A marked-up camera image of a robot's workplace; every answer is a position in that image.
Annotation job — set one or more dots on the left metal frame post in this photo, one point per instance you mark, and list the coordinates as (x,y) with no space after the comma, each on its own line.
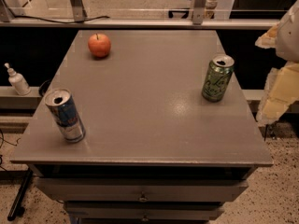
(79,12)

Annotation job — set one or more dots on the white pump bottle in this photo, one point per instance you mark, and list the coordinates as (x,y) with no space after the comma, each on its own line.
(17,81)

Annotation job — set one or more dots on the top grey drawer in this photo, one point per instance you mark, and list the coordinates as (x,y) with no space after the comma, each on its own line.
(141,190)

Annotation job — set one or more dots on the grey drawer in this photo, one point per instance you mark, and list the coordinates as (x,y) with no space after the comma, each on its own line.
(141,190)
(143,211)

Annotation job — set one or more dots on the black metal floor bar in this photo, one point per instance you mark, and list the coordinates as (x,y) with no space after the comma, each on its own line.
(17,210)

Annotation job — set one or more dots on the right metal frame post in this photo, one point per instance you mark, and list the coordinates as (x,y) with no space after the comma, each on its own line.
(198,13)

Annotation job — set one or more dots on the blue silver energy drink can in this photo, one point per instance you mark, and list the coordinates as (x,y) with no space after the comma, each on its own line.
(61,105)

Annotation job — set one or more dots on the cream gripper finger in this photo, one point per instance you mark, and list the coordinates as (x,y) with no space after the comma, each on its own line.
(269,39)
(280,91)

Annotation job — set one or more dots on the metal frame post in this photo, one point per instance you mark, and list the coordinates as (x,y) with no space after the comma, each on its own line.
(79,12)
(198,13)

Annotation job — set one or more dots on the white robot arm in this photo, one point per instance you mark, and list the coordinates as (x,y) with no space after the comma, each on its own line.
(287,46)

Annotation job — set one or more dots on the green soda can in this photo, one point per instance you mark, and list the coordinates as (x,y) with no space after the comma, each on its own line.
(218,75)

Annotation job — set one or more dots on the grey drawer cabinet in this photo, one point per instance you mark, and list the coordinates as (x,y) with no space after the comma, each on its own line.
(145,117)

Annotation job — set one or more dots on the red apple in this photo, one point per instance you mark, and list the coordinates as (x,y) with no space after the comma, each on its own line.
(99,45)

